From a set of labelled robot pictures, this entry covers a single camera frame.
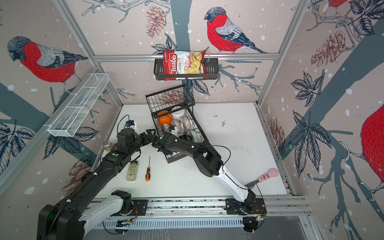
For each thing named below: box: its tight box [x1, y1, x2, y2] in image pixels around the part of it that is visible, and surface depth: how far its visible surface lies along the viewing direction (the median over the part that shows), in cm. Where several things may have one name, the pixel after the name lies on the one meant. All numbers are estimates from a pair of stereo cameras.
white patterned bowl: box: [180, 116, 193, 131], surface depth 99 cm
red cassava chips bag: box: [163, 49, 210, 81], surface depth 89 cm
